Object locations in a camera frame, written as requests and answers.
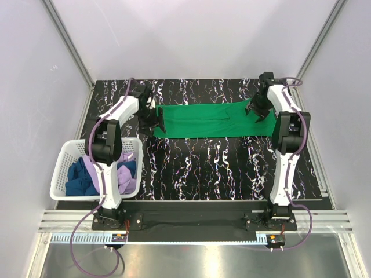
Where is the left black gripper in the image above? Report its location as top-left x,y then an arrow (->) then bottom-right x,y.
135,107 -> 165,137

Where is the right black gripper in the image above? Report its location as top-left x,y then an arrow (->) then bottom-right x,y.
243,92 -> 274,123

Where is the green t shirt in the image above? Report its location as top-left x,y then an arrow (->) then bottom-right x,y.
154,99 -> 276,138

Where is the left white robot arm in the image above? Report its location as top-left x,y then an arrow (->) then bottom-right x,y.
85,79 -> 166,229

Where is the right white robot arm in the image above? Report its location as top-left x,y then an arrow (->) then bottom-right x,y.
245,72 -> 311,230

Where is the lilac t shirt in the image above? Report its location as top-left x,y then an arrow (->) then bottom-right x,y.
82,152 -> 137,196

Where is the white plastic laundry basket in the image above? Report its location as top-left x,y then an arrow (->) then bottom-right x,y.
49,137 -> 143,202

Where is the dark blue t shirt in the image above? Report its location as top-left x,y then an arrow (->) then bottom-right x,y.
64,159 -> 137,197

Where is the right orange connector box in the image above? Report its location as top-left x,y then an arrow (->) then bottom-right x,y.
267,235 -> 286,244

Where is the orange connector box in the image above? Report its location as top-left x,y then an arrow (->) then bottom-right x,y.
267,235 -> 286,244
111,233 -> 128,242

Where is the left orange connector box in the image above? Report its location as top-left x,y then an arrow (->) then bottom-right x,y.
111,233 -> 128,242

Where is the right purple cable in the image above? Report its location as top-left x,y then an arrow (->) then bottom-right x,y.
282,204 -> 314,250

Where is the purple cable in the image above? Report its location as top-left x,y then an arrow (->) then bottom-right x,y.
69,210 -> 126,276
282,204 -> 314,250

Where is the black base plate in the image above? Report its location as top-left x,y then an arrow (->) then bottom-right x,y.
92,201 -> 297,243

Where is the left aluminium frame post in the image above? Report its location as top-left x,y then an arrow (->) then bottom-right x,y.
41,0 -> 95,89

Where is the aluminium frame post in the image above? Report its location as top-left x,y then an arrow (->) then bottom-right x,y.
292,0 -> 348,87
41,0 -> 95,89

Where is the right aluminium frame post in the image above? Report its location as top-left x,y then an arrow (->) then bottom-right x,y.
292,0 -> 348,87

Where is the aluminium front rail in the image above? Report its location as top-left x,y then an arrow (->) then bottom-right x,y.
39,210 -> 352,233

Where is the white slotted cable duct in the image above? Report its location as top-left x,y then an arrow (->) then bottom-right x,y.
51,233 -> 272,246

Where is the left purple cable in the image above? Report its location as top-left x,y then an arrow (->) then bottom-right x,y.
69,210 -> 126,276

